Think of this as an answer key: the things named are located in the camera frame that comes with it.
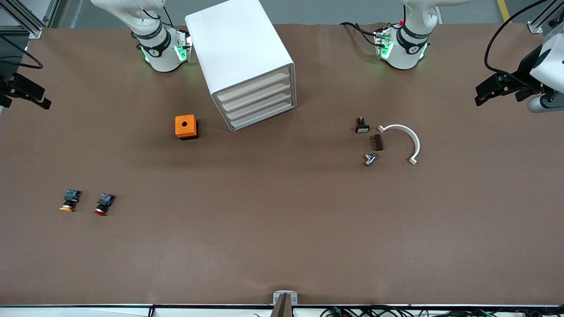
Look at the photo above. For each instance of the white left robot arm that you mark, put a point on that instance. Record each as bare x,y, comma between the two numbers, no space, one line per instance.
407,55

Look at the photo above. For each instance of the black white rectangular switch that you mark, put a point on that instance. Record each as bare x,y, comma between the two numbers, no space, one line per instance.
362,127

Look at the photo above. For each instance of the white curved plastic bracket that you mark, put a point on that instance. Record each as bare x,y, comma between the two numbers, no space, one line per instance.
416,141

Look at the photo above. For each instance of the silver key switch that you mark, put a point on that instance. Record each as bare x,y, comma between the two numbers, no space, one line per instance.
370,159

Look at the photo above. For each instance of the brown table mat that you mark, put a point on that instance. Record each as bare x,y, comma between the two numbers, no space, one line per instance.
282,220

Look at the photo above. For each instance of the aluminium frame extrusion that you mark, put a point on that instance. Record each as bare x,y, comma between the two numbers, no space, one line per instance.
33,30
535,27

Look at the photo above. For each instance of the brown terminal block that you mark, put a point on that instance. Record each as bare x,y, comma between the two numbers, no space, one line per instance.
376,142

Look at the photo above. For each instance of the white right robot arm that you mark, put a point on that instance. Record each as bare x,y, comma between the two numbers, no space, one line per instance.
163,57

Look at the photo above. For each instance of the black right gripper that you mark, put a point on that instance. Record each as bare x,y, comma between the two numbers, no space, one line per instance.
9,83

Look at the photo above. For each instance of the orange push button enclosure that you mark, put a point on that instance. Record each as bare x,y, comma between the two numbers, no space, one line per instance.
184,125

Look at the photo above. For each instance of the white plastic drawer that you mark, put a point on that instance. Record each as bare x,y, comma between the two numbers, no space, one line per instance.
253,86
260,104
256,95
263,113

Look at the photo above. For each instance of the white drawer cabinet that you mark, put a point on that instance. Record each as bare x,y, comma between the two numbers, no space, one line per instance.
233,39

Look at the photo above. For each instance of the white table edge rail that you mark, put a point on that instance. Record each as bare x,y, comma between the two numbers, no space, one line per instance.
66,311

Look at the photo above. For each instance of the yellow mushroom push button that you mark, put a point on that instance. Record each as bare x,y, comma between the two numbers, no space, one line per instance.
69,200

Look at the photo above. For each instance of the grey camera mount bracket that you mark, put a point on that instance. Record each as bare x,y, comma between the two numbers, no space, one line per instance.
285,304

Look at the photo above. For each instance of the red mushroom push button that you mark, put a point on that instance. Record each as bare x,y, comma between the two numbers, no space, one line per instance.
103,204

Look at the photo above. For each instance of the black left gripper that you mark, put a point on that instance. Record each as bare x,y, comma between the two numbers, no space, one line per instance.
526,70

